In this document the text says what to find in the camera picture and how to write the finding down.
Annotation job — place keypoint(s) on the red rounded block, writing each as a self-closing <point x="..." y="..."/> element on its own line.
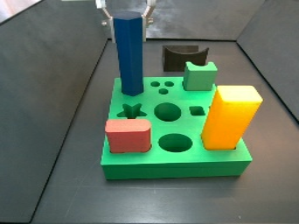
<point x="128" y="135"/>

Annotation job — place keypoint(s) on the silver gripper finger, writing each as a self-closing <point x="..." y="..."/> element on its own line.
<point x="108" y="21"/>
<point x="147" y="15"/>

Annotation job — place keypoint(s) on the yellow rounded rectangular block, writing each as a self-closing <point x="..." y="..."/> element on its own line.
<point x="235" y="103"/>

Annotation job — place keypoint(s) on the green notched block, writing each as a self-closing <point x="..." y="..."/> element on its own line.
<point x="199" y="77"/>

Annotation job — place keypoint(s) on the green shape sorter board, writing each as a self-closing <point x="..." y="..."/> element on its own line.
<point x="176" y="113"/>

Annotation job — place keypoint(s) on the black curved block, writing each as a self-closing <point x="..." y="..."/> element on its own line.
<point x="177" y="54"/>

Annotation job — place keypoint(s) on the blue hexagonal prism peg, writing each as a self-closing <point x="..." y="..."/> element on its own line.
<point x="128" y="35"/>

